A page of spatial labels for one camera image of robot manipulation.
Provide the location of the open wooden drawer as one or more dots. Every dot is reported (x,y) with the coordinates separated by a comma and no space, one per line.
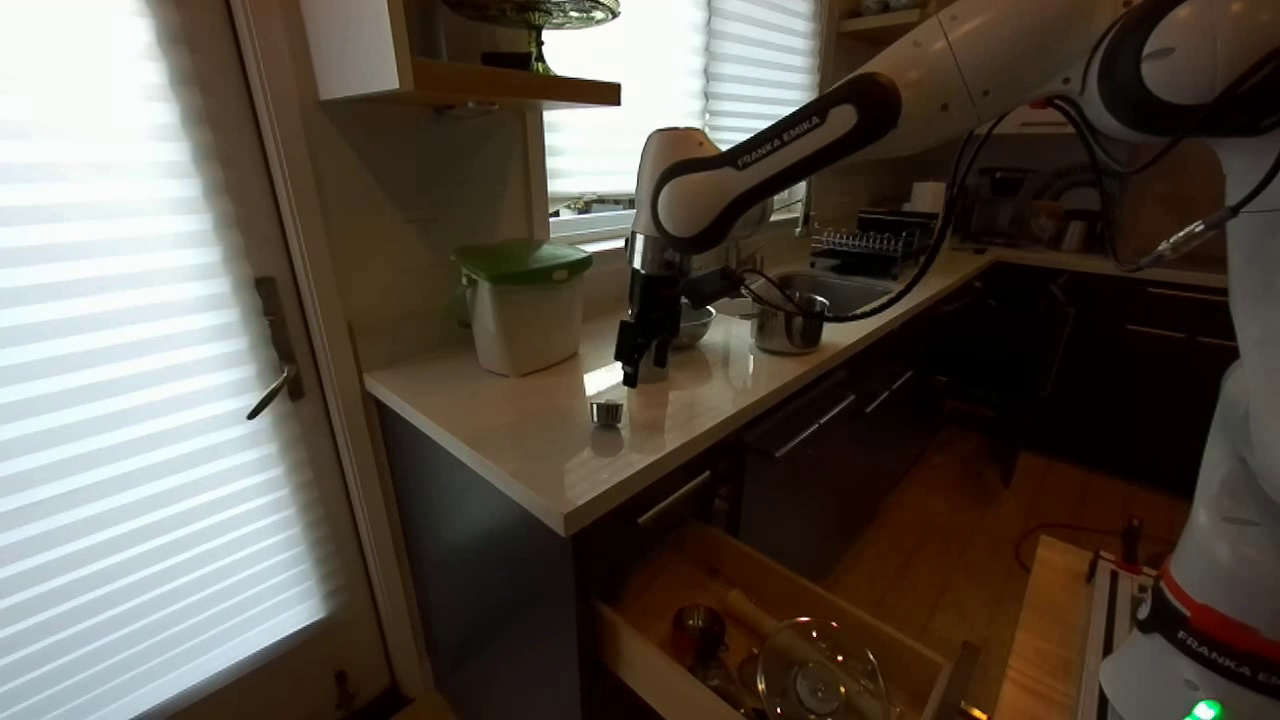
(692,585)

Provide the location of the white bin with green lid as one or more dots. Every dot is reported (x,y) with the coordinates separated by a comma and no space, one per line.
(527,315)

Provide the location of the dark dishwasher door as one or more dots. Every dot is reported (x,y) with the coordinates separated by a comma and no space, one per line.
(821,494)

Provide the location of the wooden wall shelf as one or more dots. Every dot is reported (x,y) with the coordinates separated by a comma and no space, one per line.
(513,84)

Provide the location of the glass pot lid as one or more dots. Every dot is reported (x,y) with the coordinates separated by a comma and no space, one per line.
(821,670)

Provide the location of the dark round utensil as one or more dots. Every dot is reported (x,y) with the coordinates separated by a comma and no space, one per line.
(698,634)

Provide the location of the small dark cup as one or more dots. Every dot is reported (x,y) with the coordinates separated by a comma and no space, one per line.
(611,412)

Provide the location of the white wall cabinet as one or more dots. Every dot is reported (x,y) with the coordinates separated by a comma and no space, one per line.
(350,46)

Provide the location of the stainless steel pot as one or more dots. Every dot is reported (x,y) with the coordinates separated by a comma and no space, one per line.
(788,327)

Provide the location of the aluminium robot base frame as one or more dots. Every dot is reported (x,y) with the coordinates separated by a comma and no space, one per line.
(1109,625)

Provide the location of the grey round bowl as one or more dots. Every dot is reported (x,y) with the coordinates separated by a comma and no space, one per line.
(698,327)

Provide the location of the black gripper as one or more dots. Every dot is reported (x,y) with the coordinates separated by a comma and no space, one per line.
(653,306)

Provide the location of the dark countertop appliance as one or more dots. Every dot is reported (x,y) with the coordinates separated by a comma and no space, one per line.
(1066,213)

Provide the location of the dark dish rack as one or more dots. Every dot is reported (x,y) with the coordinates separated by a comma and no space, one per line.
(875,246)

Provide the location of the white door blind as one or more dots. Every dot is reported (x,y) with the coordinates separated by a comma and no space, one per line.
(133,363)

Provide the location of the narrow white window blind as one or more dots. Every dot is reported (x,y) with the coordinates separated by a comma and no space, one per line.
(760,53)

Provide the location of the wooden robot platform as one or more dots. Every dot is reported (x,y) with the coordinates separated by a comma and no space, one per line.
(1044,634)

